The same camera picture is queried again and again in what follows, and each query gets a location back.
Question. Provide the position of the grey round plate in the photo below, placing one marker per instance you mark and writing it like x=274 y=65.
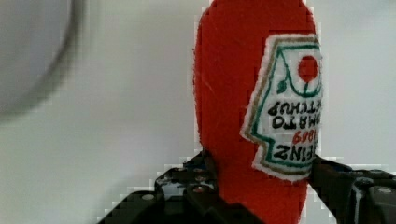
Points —
x=36 y=39

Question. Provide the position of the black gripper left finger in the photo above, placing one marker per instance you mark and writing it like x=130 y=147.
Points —
x=188 y=194

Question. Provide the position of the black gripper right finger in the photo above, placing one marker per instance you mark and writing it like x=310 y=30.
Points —
x=354 y=196

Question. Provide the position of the red plush ketchup bottle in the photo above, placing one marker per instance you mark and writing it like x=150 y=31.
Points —
x=258 y=99

